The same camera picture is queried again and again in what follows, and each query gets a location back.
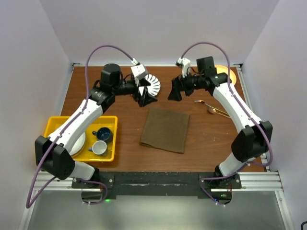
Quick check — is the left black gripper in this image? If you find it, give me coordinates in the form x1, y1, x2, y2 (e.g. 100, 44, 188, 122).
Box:
113, 77, 157, 107

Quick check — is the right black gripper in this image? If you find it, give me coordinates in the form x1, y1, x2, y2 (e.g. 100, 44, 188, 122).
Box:
167, 69, 204, 102

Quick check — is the brown cloth napkin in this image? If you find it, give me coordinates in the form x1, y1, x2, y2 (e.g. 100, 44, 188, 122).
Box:
140, 108, 189, 154

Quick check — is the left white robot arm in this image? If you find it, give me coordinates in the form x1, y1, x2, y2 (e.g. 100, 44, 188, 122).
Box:
35, 63, 157, 188

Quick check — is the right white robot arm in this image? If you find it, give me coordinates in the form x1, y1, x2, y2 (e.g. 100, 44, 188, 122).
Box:
168, 57, 272, 188

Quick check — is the white blue striped plate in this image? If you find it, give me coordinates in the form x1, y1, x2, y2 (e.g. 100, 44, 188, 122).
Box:
145, 74, 161, 97

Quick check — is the iridescent fork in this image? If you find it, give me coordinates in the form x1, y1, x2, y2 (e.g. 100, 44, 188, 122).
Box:
194, 100, 228, 114

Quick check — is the copper spoon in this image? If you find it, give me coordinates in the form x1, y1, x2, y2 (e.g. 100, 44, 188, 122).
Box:
208, 107, 230, 118

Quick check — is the orange plate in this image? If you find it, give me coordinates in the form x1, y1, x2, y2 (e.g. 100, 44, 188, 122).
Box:
215, 65, 236, 85

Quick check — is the yellow plastic bin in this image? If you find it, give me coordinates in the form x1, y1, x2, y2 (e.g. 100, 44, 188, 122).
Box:
44, 115, 118, 163

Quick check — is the dark blue mug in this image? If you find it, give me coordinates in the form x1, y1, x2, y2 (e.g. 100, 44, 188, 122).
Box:
92, 127, 113, 144

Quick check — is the white grey mug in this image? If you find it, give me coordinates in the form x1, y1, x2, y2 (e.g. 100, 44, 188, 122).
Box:
88, 140, 108, 156

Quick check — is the white paper plate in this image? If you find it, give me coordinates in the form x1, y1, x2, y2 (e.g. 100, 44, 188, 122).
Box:
70, 132, 86, 156

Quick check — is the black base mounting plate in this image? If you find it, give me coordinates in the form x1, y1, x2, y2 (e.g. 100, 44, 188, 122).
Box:
71, 171, 242, 201

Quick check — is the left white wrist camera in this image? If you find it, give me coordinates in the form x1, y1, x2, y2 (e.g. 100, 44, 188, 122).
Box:
131, 63, 149, 80

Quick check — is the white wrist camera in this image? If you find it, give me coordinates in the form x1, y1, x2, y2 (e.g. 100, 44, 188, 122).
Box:
131, 63, 149, 80
176, 57, 190, 78

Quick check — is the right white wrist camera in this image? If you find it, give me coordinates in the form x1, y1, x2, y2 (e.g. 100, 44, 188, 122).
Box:
176, 57, 190, 78

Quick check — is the aluminium frame rail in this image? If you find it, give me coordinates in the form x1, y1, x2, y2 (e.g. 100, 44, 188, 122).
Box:
34, 172, 283, 191

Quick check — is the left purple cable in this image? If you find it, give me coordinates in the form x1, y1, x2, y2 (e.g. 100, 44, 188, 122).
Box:
25, 44, 137, 208

